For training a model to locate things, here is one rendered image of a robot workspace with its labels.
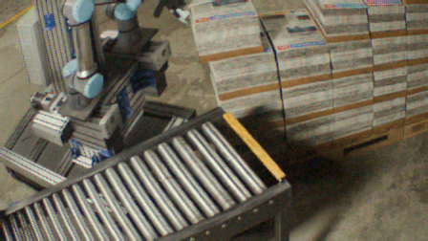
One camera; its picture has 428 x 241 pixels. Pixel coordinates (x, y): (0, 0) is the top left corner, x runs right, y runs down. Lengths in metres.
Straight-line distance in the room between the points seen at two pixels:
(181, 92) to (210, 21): 1.39
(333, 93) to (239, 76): 0.52
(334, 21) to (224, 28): 0.56
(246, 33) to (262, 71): 0.23
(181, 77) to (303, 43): 1.43
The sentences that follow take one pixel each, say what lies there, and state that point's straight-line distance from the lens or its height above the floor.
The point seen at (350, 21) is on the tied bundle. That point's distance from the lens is 2.90.
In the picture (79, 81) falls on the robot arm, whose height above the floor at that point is 1.03.
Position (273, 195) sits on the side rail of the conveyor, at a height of 0.80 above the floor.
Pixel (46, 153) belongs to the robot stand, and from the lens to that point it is 3.65.
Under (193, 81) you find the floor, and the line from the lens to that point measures 4.11.
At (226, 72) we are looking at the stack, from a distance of 2.89.
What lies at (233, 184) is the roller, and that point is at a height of 0.80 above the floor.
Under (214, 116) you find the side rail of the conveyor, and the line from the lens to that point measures 2.62.
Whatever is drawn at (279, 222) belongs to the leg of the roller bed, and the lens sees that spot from 2.44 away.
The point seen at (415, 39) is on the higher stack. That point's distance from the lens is 3.16.
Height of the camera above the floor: 2.52
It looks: 41 degrees down
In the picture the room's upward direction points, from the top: 11 degrees counter-clockwise
